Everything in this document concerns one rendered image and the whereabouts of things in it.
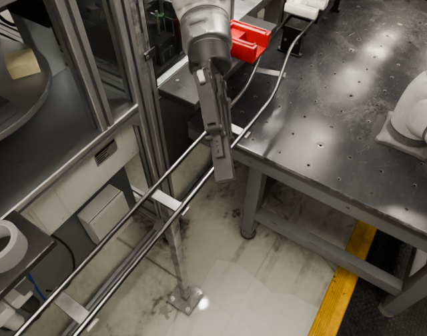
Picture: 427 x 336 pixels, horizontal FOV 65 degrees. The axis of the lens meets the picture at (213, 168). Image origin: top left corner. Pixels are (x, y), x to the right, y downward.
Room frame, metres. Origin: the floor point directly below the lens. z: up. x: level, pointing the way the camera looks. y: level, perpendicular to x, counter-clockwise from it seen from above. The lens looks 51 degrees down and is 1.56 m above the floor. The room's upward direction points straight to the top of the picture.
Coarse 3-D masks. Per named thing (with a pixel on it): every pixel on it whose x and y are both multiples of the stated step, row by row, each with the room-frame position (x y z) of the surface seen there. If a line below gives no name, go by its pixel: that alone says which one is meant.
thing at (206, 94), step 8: (208, 72) 0.44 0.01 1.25; (208, 80) 0.43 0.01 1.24; (200, 88) 0.43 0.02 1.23; (208, 88) 0.42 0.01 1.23; (200, 96) 0.42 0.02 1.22; (208, 96) 0.41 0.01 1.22; (200, 104) 0.41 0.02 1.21; (208, 104) 0.40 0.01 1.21; (216, 104) 0.41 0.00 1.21; (208, 112) 0.39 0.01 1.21; (216, 112) 0.39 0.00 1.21; (208, 120) 0.38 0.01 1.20; (216, 120) 0.38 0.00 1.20; (216, 128) 0.37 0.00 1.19
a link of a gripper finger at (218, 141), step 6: (210, 126) 0.38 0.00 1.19; (210, 132) 0.37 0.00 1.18; (216, 132) 0.37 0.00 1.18; (216, 138) 0.37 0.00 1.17; (222, 138) 0.38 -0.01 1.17; (216, 144) 0.36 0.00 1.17; (222, 144) 0.36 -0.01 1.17; (216, 150) 0.35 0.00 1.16; (222, 150) 0.35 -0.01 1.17; (216, 156) 0.35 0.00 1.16; (222, 156) 0.34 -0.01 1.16
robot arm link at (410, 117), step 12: (420, 84) 0.84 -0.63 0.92; (408, 96) 0.85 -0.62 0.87; (420, 96) 0.81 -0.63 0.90; (396, 108) 0.87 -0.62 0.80; (408, 108) 0.82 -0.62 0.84; (420, 108) 0.79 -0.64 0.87; (396, 120) 0.84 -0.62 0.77; (408, 120) 0.80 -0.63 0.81; (420, 120) 0.76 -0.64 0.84; (408, 132) 0.79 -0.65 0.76; (420, 132) 0.75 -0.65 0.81
